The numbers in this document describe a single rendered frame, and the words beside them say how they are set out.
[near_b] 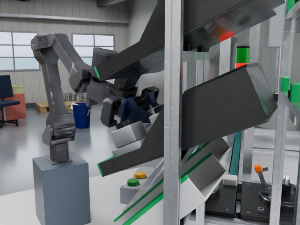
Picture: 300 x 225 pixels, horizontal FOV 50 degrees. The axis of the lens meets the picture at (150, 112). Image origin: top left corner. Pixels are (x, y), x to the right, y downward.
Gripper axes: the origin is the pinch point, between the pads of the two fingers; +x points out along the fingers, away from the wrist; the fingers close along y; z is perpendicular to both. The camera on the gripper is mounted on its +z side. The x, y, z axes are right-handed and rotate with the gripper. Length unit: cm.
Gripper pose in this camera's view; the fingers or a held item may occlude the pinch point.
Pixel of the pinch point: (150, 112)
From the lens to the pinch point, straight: 71.4
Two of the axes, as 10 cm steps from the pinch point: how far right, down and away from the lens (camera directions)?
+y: 5.5, -2.0, 8.1
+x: 8.1, 3.5, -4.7
